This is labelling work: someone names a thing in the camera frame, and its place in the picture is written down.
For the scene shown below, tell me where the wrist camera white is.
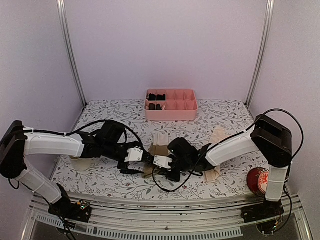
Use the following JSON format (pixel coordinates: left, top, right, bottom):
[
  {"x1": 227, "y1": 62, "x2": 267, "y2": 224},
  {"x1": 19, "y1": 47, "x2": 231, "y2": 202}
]
[
  {"x1": 153, "y1": 155, "x2": 173, "y2": 170},
  {"x1": 124, "y1": 147, "x2": 152, "y2": 163}
]

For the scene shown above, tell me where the black rolled underwear front middle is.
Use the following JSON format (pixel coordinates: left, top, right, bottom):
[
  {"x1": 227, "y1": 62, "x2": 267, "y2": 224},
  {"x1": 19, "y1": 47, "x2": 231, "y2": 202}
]
[{"x1": 155, "y1": 104, "x2": 162, "y2": 111}]

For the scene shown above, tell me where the floral patterned table mat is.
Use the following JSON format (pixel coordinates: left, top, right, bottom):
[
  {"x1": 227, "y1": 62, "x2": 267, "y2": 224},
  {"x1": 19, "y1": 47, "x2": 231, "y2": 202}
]
[{"x1": 52, "y1": 100, "x2": 268, "y2": 201}]

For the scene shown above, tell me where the aluminium frame post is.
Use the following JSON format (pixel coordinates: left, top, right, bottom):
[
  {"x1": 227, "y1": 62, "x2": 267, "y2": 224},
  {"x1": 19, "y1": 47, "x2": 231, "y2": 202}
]
[
  {"x1": 56, "y1": 0, "x2": 87, "y2": 107},
  {"x1": 245, "y1": 0, "x2": 275, "y2": 109}
]

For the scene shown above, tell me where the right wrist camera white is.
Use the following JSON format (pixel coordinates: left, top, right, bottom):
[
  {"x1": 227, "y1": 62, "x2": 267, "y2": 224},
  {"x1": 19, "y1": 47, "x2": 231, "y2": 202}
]
[{"x1": 153, "y1": 155, "x2": 173, "y2": 170}]

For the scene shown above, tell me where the olive beige underwear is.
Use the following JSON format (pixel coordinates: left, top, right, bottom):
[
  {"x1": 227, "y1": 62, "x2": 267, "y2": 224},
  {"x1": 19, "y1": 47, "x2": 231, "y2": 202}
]
[{"x1": 142, "y1": 132, "x2": 170, "y2": 179}]

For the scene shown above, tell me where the black rolled underwear front left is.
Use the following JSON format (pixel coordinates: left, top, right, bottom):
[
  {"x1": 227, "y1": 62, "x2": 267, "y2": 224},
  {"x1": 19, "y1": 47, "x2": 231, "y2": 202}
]
[{"x1": 148, "y1": 103, "x2": 156, "y2": 111}]

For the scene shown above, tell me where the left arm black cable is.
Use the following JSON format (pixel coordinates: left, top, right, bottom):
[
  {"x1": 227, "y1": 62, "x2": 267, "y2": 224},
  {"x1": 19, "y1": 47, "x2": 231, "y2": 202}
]
[{"x1": 22, "y1": 119, "x2": 146, "y2": 151}]

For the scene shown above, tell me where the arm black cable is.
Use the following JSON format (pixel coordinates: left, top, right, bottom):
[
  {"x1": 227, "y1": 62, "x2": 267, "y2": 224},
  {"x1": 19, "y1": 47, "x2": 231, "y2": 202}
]
[
  {"x1": 22, "y1": 119, "x2": 146, "y2": 151},
  {"x1": 151, "y1": 108, "x2": 305, "y2": 193}
]

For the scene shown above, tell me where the left aluminium frame post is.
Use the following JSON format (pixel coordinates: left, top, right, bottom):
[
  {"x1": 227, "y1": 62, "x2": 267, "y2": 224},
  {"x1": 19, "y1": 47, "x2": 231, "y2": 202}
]
[{"x1": 56, "y1": 0, "x2": 87, "y2": 107}]

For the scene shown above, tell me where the red floral round tin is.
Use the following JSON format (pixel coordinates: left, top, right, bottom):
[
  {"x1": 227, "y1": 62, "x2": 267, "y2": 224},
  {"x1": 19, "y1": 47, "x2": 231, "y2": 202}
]
[{"x1": 246, "y1": 167, "x2": 269, "y2": 198}]

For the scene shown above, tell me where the black rolled underwear back left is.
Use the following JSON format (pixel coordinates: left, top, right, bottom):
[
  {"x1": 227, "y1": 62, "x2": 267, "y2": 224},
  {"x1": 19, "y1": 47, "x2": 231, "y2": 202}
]
[{"x1": 147, "y1": 93, "x2": 157, "y2": 101}]

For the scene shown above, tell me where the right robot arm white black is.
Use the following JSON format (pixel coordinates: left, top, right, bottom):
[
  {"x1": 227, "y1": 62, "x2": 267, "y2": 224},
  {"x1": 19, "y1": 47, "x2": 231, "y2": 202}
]
[{"x1": 153, "y1": 114, "x2": 293, "y2": 223}]

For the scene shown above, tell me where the pink compartment organizer box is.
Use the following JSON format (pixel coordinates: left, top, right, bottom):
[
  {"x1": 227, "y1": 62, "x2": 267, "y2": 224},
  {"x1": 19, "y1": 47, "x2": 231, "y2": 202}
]
[{"x1": 144, "y1": 88, "x2": 198, "y2": 121}]

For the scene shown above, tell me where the peach underwear pile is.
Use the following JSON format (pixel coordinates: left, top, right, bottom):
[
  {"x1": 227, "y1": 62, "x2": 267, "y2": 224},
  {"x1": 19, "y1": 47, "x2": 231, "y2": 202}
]
[{"x1": 204, "y1": 126, "x2": 231, "y2": 183}]

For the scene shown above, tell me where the black rolled underwear back middle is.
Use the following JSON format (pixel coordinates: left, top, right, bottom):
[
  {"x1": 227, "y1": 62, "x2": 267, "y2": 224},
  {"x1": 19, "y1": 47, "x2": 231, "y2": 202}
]
[{"x1": 156, "y1": 94, "x2": 163, "y2": 101}]

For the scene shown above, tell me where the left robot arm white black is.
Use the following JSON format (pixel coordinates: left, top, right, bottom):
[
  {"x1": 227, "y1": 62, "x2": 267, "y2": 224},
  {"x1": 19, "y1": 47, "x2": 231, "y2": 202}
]
[{"x1": 0, "y1": 120, "x2": 144, "y2": 223}]

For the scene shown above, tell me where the cream ceramic mug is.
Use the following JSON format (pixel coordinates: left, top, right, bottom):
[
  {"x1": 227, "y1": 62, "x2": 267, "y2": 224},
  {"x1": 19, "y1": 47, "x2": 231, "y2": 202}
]
[{"x1": 69, "y1": 156, "x2": 94, "y2": 172}]

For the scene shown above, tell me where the right aluminium frame post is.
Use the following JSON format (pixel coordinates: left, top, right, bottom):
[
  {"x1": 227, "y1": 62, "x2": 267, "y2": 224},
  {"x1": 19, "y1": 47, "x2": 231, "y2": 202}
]
[{"x1": 245, "y1": 0, "x2": 275, "y2": 109}]

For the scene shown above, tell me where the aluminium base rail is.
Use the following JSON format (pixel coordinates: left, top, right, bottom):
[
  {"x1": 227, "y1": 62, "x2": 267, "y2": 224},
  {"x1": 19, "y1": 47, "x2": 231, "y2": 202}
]
[{"x1": 20, "y1": 192, "x2": 316, "y2": 240}]

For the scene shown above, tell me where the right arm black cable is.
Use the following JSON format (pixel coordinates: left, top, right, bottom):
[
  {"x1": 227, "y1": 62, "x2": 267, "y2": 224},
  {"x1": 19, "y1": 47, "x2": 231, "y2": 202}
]
[{"x1": 151, "y1": 108, "x2": 305, "y2": 193}]

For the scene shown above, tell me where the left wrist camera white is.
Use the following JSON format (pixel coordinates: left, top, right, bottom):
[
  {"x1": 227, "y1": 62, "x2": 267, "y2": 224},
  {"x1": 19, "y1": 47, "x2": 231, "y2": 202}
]
[{"x1": 124, "y1": 147, "x2": 152, "y2": 163}]

